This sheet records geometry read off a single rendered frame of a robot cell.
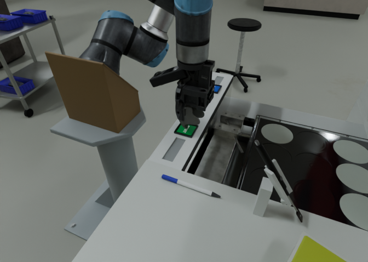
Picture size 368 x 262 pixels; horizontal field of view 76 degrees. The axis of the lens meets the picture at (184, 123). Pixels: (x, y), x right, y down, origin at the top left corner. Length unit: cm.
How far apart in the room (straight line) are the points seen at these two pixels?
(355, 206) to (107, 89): 76
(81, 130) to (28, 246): 96
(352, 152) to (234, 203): 46
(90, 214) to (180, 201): 124
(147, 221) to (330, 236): 35
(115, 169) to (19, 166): 125
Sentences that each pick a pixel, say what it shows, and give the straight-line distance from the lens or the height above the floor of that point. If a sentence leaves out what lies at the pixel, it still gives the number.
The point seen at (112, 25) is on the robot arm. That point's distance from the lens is 93.
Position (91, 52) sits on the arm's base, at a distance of 90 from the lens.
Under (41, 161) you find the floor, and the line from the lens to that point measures 222.
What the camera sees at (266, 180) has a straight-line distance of 48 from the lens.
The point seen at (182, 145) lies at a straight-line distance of 65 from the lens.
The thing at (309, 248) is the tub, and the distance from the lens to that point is 45.
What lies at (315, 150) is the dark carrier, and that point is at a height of 90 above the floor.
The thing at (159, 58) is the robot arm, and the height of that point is 104.
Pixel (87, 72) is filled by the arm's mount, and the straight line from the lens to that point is 85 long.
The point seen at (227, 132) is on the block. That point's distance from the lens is 79.
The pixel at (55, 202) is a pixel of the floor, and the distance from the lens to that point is 189.
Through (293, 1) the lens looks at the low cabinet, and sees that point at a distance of 656.
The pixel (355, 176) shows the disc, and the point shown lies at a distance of 80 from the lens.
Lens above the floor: 140
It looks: 38 degrees down
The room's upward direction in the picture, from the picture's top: straight up
